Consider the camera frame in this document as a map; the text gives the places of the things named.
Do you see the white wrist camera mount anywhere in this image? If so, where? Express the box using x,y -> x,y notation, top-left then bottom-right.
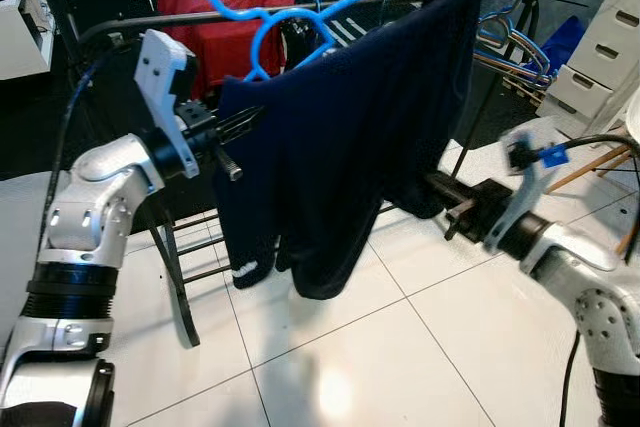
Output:
483,117 -> 569,253
135,30 -> 199,180

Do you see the blue plastic hanger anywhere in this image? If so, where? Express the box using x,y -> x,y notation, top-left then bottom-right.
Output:
478,9 -> 551,73
203,0 -> 451,83

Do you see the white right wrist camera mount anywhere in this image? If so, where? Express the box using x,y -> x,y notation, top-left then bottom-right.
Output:
483,117 -> 569,253

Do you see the blue fabric bag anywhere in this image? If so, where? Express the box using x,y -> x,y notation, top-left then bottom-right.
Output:
545,17 -> 588,73

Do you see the blue cable plug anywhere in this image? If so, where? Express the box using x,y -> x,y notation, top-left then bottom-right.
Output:
540,145 -> 569,168

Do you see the black metal clothes rack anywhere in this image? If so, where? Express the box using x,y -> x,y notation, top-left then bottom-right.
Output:
75,0 -> 526,348

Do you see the red cloth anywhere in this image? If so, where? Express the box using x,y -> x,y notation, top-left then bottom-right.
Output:
157,0 -> 296,98

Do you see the white drawer cabinet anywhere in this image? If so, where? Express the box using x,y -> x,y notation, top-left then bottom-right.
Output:
537,0 -> 640,138

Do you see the wooden chair leg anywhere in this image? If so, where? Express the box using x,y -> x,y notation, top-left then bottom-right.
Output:
545,142 -> 640,193

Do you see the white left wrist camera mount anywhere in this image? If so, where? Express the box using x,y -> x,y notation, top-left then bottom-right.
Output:
135,30 -> 199,180

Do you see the grey hanger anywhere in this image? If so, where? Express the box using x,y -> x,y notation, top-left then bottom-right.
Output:
472,0 -> 551,83

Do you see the navy blue garment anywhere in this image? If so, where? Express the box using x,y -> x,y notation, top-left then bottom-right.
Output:
213,0 -> 499,300

